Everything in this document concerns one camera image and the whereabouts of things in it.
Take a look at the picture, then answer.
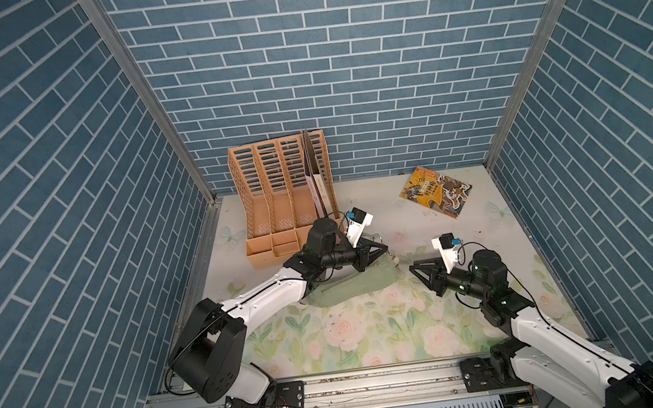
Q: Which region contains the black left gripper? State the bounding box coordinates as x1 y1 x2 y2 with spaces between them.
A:
316 234 390 278

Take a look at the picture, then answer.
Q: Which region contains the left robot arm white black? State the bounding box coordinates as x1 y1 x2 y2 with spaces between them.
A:
167 208 388 404

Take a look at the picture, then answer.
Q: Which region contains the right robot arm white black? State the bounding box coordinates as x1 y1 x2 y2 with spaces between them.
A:
410 248 653 408

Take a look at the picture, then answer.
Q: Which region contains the floral table mat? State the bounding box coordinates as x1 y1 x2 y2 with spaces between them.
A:
189 155 588 388

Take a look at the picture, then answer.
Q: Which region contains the orange illustrated comic book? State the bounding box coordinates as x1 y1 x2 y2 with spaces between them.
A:
400 167 473 218

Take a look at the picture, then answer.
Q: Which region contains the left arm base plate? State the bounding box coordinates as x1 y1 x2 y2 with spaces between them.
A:
224 380 305 408

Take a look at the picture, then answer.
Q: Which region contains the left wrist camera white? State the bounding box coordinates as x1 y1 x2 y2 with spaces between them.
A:
345 207 374 248

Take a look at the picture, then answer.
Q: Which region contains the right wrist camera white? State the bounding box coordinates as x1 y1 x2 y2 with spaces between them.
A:
431 232 466 274

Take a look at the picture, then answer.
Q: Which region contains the small connector module right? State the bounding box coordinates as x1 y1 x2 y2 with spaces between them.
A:
499 392 539 408

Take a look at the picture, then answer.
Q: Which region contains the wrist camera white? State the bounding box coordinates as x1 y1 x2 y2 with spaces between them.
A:
345 207 374 248
431 232 466 274

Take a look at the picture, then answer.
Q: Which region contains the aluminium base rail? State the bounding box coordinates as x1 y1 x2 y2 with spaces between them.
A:
145 358 471 408

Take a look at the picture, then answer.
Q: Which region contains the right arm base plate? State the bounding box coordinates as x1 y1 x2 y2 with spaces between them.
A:
459 338 529 393

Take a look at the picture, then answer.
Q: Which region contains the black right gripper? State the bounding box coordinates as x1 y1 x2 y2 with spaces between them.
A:
408 251 490 310

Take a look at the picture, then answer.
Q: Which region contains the green fabric bag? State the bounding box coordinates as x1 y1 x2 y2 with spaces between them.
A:
301 253 400 308

